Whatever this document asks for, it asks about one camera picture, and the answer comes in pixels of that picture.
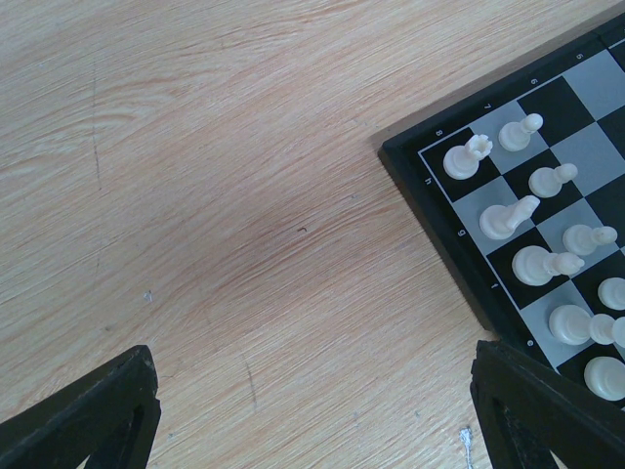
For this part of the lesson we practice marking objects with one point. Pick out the white bishop on board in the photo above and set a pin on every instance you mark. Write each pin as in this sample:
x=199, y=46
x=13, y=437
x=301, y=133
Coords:
x=535, y=266

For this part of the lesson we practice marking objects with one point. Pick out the white knight on board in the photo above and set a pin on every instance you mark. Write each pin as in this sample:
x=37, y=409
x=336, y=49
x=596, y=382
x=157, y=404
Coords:
x=500, y=222

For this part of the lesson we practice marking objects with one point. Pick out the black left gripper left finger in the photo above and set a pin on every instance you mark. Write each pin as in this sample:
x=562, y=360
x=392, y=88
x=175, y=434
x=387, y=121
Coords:
x=106, y=419

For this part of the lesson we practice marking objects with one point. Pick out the white pawn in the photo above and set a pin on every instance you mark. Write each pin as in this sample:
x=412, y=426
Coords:
x=516, y=135
x=583, y=240
x=547, y=182
x=611, y=292

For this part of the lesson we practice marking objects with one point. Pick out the white queen on board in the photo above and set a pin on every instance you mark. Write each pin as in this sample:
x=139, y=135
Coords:
x=573, y=325

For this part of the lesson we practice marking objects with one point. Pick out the white rook on board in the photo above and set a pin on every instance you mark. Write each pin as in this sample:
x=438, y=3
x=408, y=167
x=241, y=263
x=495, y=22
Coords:
x=462, y=162

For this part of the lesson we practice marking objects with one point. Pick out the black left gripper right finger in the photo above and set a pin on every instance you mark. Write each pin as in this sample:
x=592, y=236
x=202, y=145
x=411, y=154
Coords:
x=530, y=416

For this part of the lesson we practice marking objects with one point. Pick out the black white chess board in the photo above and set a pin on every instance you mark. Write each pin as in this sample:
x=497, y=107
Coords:
x=521, y=189

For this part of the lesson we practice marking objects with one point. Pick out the white king on board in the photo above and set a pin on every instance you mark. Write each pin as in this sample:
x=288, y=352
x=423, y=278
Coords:
x=604, y=376

